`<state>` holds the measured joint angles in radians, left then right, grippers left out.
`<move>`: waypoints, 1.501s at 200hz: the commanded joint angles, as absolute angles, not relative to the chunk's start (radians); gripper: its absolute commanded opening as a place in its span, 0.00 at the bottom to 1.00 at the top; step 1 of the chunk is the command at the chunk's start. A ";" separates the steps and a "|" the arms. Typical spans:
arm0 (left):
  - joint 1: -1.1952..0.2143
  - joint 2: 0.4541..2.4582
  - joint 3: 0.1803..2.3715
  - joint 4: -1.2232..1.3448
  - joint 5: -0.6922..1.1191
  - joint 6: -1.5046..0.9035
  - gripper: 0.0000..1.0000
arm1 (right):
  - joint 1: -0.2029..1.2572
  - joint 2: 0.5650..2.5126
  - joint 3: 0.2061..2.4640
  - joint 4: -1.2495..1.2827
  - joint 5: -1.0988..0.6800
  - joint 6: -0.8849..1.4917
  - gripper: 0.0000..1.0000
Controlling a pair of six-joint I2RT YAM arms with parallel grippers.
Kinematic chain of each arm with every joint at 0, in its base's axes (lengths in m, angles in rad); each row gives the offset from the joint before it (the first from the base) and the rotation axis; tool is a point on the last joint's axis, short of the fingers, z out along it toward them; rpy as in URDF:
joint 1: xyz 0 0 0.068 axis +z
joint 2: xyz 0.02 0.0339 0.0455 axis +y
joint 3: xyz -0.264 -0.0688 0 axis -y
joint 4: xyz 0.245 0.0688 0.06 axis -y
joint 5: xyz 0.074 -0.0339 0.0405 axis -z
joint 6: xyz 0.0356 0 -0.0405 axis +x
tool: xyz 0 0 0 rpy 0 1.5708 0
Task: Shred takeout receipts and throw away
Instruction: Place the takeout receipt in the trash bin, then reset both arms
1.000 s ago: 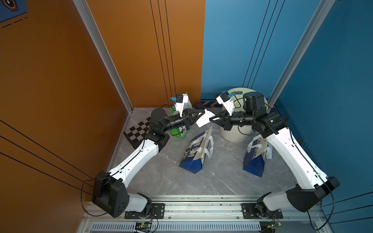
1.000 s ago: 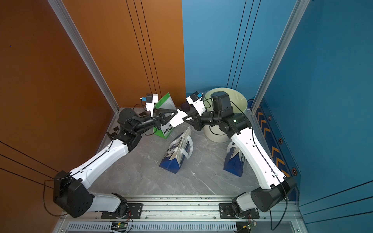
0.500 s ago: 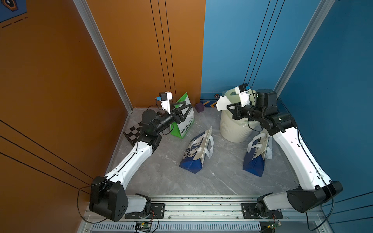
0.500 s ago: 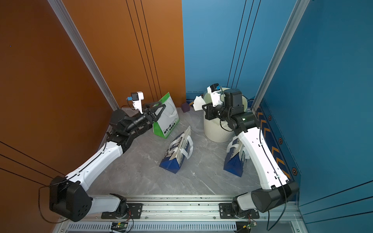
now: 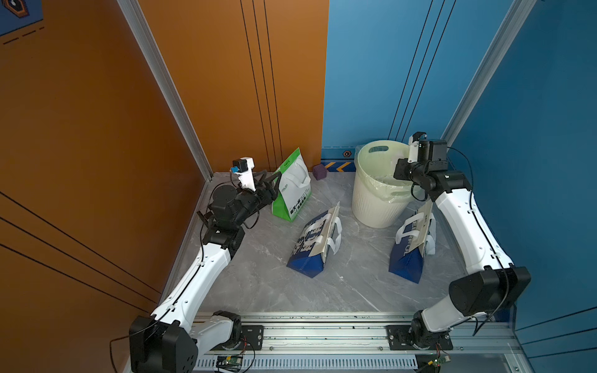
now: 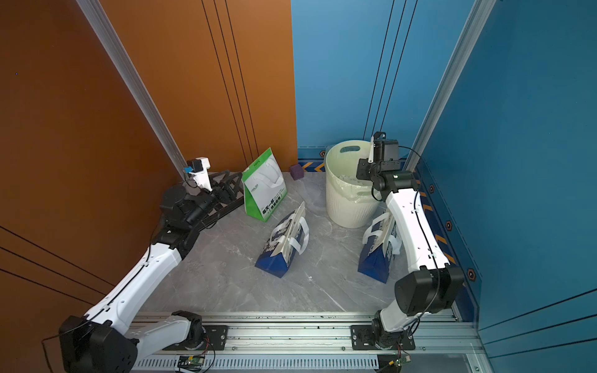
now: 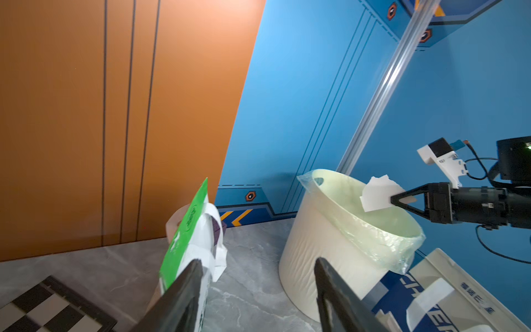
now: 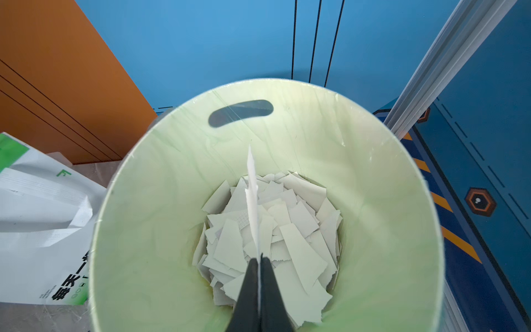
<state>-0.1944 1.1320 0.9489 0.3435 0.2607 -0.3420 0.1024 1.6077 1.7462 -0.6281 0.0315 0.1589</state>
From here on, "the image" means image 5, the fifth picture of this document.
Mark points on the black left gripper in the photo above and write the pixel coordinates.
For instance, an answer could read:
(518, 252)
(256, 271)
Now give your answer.
(267, 195)

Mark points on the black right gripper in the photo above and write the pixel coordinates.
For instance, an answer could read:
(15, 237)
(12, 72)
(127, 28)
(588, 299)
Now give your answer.
(402, 165)

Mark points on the green white paper bag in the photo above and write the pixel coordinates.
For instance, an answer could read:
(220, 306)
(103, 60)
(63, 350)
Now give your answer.
(294, 188)

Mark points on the blue white bag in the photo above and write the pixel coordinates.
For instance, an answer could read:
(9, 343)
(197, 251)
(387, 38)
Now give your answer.
(320, 236)
(414, 240)

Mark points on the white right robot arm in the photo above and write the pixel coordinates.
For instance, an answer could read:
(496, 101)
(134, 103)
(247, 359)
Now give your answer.
(492, 281)

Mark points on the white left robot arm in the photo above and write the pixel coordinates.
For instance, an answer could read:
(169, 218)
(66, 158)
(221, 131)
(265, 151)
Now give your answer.
(162, 342)

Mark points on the purple cube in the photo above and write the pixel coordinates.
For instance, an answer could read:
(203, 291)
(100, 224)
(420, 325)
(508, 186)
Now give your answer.
(319, 172)

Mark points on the pale green trash bin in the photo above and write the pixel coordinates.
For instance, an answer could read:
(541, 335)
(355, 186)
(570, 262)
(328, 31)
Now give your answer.
(378, 198)

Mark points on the green circuit board left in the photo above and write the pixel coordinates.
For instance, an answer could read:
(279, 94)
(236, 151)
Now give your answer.
(230, 363)

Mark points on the green circuit board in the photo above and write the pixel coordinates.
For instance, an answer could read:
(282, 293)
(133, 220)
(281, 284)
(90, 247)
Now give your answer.
(434, 366)
(230, 363)

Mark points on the green circuit board right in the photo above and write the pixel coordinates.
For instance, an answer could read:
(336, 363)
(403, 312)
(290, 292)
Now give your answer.
(434, 366)

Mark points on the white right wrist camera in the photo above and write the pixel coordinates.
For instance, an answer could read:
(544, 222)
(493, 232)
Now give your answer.
(414, 146)

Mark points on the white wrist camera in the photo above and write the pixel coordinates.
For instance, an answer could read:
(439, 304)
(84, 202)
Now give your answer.
(414, 146)
(243, 168)

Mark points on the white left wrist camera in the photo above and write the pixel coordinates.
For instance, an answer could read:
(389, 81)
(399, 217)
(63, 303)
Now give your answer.
(243, 168)

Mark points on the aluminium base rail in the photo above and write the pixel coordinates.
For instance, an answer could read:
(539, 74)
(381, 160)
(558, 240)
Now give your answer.
(364, 342)

